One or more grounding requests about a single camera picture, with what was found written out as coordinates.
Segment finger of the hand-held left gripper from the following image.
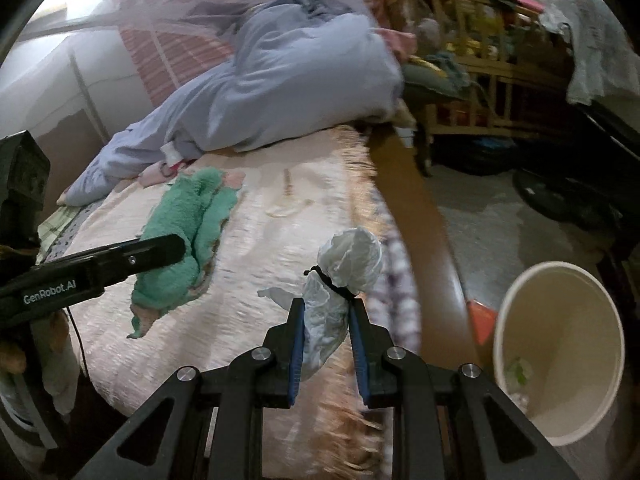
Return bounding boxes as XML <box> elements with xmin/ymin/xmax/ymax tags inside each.
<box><xmin>94</xmin><ymin>233</ymin><xmax>187</xmax><ymax>287</ymax></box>

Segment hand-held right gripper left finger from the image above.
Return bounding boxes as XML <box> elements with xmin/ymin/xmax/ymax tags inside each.
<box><xmin>102</xmin><ymin>297</ymin><xmax>307</xmax><ymax>480</ymax></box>

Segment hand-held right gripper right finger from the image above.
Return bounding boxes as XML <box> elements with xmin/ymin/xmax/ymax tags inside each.
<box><xmin>347</xmin><ymin>299</ymin><xmax>566</xmax><ymax>480</ymax></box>

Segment white plastic bag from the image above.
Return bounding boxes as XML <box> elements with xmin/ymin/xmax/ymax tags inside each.
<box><xmin>257</xmin><ymin>227</ymin><xmax>386</xmax><ymax>381</ymax></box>

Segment white waste bin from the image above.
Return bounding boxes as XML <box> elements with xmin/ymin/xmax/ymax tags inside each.
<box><xmin>492</xmin><ymin>261</ymin><xmax>626</xmax><ymax>448</ymax></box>

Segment person's left hand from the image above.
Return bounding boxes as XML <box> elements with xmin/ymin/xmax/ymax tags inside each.
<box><xmin>0</xmin><ymin>311</ymin><xmax>69</xmax><ymax>377</ymax></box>

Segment green towel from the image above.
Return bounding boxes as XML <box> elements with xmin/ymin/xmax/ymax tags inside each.
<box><xmin>126</xmin><ymin>167</ymin><xmax>238</xmax><ymax>340</ymax></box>

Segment green striped sheet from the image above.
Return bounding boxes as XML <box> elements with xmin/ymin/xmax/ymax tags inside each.
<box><xmin>40</xmin><ymin>202</ymin><xmax>92</xmax><ymax>262</ymax></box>

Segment small pink cloth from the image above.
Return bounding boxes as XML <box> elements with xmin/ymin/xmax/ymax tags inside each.
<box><xmin>137</xmin><ymin>157</ymin><xmax>197</xmax><ymax>189</ymax></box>

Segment plaid cloth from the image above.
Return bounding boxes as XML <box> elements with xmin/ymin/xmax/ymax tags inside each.
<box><xmin>372</xmin><ymin>210</ymin><xmax>425</xmax><ymax>361</ymax></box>

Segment pink plush blanket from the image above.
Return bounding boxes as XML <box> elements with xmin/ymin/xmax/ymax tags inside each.
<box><xmin>40</xmin><ymin>125</ymin><xmax>401</xmax><ymax>480</ymax></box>

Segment orange box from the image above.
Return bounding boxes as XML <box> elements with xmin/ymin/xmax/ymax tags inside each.
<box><xmin>467</xmin><ymin>300</ymin><xmax>499</xmax><ymax>346</ymax></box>

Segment green white wrapper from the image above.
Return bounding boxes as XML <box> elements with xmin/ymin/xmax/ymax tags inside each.
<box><xmin>505</xmin><ymin>357</ymin><xmax>534</xmax><ymax>386</ymax></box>

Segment pink striped cloth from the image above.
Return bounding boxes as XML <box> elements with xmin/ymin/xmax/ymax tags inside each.
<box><xmin>119</xmin><ymin>0</ymin><xmax>241</xmax><ymax>108</ymax></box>

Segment blue-grey quilt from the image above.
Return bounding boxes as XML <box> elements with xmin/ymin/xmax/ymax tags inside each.
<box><xmin>59</xmin><ymin>0</ymin><xmax>406</xmax><ymax>207</ymax></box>

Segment grey green cushion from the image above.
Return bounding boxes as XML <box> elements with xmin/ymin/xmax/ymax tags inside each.
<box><xmin>402</xmin><ymin>57</ymin><xmax>472</xmax><ymax>102</ymax></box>

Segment wooden crib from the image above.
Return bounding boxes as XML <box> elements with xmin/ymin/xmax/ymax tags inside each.
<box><xmin>385</xmin><ymin>0</ymin><xmax>576</xmax><ymax>137</ymax></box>

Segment white hanging cloth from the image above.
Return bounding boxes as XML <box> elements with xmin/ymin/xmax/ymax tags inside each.
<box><xmin>540</xmin><ymin>0</ymin><xmax>640</xmax><ymax>107</ymax></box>

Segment thin black cable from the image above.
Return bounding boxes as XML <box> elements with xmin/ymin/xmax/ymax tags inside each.
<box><xmin>67</xmin><ymin>310</ymin><xmax>90</xmax><ymax>380</ymax></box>

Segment brown wooden bed frame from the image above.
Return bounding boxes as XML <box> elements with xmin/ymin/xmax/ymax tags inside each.
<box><xmin>364</xmin><ymin>124</ymin><xmax>482</xmax><ymax>367</ymax></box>

